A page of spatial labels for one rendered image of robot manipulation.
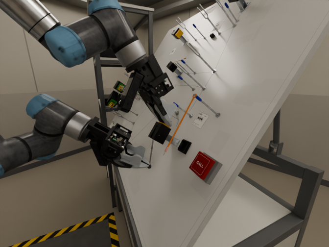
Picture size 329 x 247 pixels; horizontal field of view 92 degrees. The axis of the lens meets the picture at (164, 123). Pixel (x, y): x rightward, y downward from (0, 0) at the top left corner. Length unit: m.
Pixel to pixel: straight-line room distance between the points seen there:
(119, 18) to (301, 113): 2.43
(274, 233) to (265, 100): 0.49
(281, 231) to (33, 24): 0.95
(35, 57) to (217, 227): 2.82
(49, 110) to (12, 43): 2.43
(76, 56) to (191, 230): 0.45
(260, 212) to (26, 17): 0.95
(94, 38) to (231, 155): 0.40
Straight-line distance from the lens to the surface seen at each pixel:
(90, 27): 0.42
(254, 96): 0.45
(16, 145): 0.52
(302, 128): 2.66
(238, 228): 0.72
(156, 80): 0.45
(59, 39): 0.40
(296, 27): 0.56
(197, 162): 0.40
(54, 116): 0.50
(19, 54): 2.90
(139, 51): 0.44
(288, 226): 0.80
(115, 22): 0.44
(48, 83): 2.93
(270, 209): 0.84
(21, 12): 0.53
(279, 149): 0.81
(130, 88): 0.44
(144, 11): 1.59
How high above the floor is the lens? 1.31
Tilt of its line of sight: 17 degrees down
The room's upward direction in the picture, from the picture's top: straight up
